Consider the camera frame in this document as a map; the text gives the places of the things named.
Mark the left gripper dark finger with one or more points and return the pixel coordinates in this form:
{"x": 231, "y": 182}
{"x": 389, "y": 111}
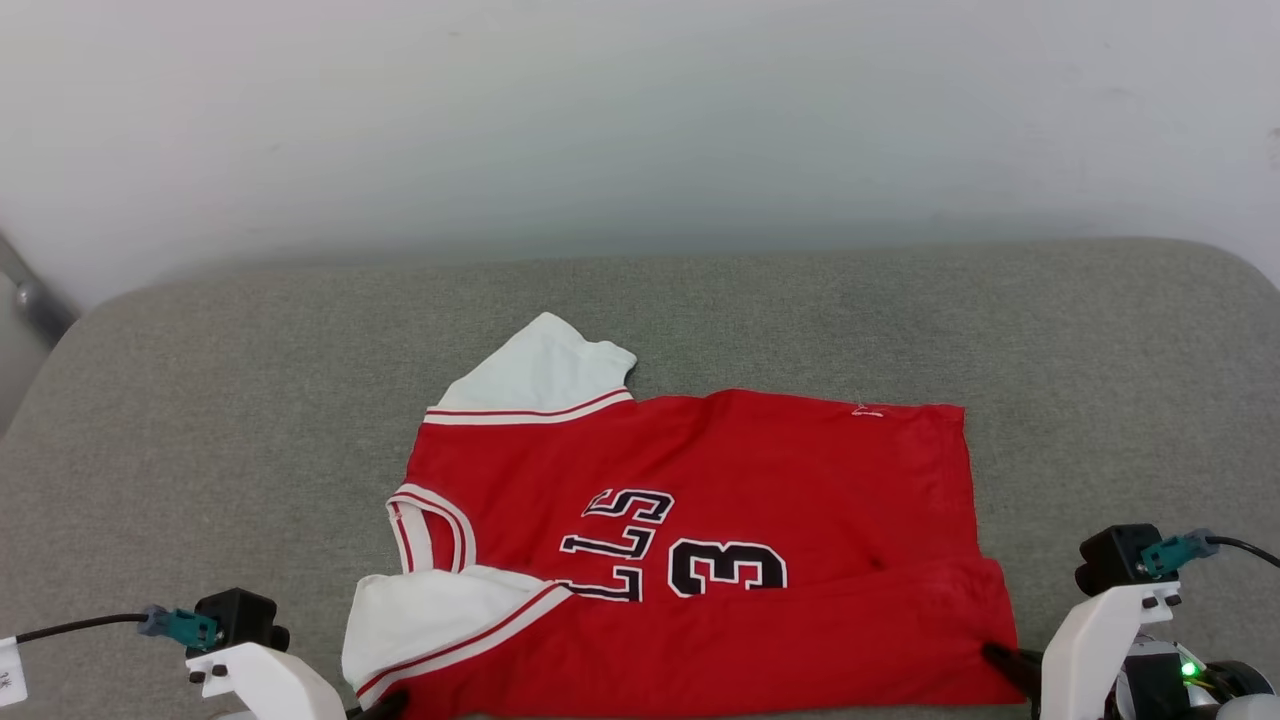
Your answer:
{"x": 380, "y": 708}

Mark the grey metal pole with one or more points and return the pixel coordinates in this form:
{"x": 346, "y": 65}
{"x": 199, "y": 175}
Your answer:
{"x": 35, "y": 300}

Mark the red white basketball jersey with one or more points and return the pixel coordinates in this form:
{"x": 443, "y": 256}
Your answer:
{"x": 750, "y": 470}

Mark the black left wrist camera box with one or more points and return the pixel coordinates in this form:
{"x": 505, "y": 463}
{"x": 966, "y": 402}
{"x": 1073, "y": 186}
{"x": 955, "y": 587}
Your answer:
{"x": 240, "y": 615}

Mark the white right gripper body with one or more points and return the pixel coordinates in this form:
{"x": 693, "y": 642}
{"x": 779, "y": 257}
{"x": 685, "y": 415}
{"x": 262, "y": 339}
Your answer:
{"x": 1085, "y": 650}

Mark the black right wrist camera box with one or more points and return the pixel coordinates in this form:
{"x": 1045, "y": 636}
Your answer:
{"x": 1115, "y": 560}

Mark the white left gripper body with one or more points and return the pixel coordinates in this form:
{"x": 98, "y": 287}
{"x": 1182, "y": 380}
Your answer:
{"x": 275, "y": 685}

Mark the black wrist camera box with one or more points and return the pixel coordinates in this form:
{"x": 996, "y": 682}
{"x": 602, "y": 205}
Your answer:
{"x": 1115, "y": 560}
{"x": 240, "y": 615}

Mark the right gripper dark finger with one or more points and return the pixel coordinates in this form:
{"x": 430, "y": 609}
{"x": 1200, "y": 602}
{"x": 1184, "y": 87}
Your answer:
{"x": 1015, "y": 665}

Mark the grey fabric sofa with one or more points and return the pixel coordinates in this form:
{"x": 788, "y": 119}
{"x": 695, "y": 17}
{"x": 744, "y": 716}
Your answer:
{"x": 200, "y": 400}

